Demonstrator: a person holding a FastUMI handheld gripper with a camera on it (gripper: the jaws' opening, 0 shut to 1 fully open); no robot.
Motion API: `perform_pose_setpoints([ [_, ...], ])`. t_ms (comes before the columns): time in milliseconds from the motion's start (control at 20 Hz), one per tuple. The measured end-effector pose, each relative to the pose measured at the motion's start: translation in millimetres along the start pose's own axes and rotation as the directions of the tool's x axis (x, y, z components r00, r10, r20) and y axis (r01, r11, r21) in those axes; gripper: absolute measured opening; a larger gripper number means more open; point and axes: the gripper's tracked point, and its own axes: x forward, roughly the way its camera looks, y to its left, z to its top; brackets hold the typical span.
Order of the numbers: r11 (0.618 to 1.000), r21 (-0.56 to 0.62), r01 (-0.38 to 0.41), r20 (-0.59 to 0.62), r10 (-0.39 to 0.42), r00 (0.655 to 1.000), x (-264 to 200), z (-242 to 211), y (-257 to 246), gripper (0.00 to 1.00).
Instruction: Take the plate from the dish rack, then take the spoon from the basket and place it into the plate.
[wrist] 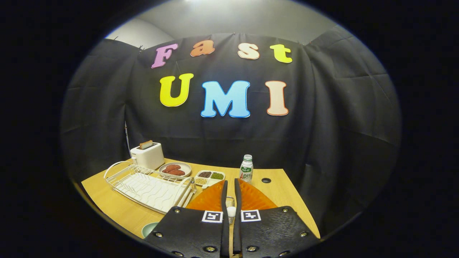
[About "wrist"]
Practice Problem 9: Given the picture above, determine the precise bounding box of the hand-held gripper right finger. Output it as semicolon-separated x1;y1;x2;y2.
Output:
232;178;320;258

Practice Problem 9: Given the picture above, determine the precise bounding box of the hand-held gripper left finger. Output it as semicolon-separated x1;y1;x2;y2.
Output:
143;180;230;258

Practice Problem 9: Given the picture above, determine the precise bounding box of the metal wire basket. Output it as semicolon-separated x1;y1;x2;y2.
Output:
226;196;236;225

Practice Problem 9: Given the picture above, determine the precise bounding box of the white wire dish rack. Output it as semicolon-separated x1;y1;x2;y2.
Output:
104;161;197;215

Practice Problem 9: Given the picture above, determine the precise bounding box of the pale green plate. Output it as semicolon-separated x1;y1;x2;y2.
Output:
142;222;159;239

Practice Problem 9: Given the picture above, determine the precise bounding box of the round plate with sausages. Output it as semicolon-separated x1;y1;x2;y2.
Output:
159;162;192;177

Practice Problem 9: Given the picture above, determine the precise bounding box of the white compartment tray with beans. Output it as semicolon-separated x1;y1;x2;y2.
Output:
194;170;226;187

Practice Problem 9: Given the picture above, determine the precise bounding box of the white drink bottle green label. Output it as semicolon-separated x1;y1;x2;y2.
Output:
240;154;254;184

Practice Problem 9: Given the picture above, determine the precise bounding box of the white toaster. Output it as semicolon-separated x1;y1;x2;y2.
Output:
130;142;165;170

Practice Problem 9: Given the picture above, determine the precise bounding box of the black backdrop cloth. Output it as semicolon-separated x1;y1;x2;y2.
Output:
60;27;402;237

